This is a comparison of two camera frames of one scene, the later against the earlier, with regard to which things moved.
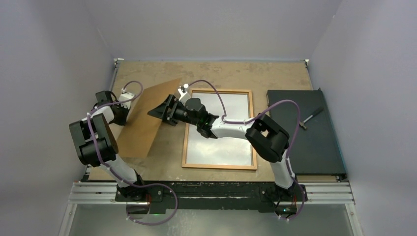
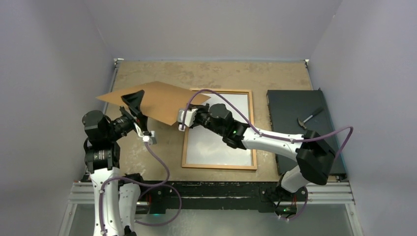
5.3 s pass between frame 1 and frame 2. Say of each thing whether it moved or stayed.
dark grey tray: stayed
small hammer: stayed
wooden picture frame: stayed
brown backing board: moved
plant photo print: stayed
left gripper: moved
